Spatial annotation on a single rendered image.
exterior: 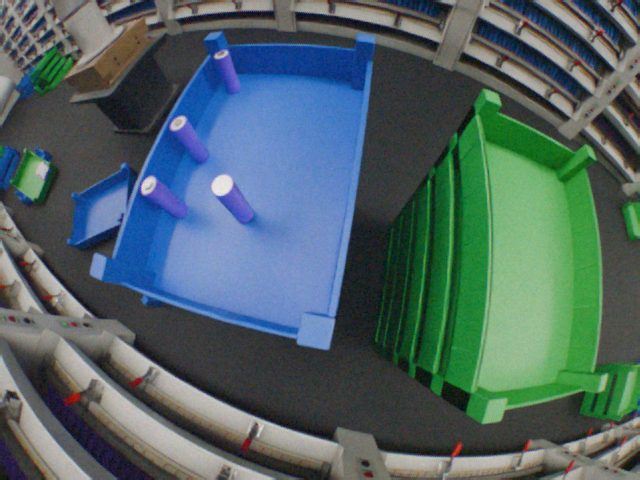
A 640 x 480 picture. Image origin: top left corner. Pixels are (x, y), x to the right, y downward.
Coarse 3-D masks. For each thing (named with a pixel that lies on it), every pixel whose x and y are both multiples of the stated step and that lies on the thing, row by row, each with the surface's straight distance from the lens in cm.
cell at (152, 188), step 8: (152, 176) 24; (144, 184) 24; (152, 184) 24; (160, 184) 24; (144, 192) 24; (152, 192) 24; (160, 192) 24; (168, 192) 25; (152, 200) 25; (160, 200) 25; (168, 200) 25; (176, 200) 26; (168, 208) 26; (176, 208) 27; (184, 208) 28; (176, 216) 28
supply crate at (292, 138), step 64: (256, 64) 37; (320, 64) 35; (256, 128) 31; (320, 128) 30; (192, 192) 29; (256, 192) 26; (320, 192) 25; (128, 256) 27; (192, 256) 27; (256, 256) 24; (320, 256) 23; (256, 320) 22; (320, 320) 15
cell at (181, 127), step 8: (176, 120) 27; (184, 120) 26; (176, 128) 26; (184, 128) 26; (192, 128) 27; (176, 136) 27; (184, 136) 27; (192, 136) 27; (184, 144) 28; (192, 144) 28; (200, 144) 29; (192, 152) 29; (200, 152) 29; (208, 152) 31; (200, 160) 30
